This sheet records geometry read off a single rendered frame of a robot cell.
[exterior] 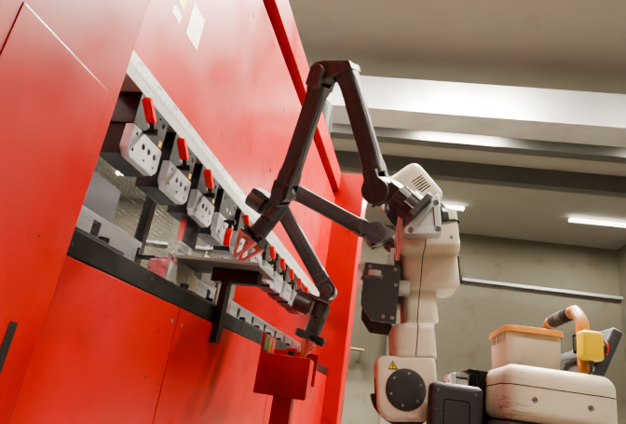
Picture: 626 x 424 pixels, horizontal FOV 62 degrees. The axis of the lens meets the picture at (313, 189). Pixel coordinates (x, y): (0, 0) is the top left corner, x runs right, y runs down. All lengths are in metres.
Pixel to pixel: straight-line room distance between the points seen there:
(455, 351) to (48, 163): 12.17
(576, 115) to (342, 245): 3.78
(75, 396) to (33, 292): 0.36
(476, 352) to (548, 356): 11.22
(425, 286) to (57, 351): 0.97
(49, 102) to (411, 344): 1.08
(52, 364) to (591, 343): 1.18
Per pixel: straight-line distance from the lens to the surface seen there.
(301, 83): 2.77
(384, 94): 6.50
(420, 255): 1.57
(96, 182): 2.16
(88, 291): 1.04
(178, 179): 1.52
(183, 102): 1.55
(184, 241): 1.67
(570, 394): 1.40
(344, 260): 3.80
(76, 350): 1.05
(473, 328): 12.82
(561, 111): 6.75
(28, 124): 0.74
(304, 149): 1.58
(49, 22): 0.78
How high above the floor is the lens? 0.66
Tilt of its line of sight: 22 degrees up
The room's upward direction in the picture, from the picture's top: 9 degrees clockwise
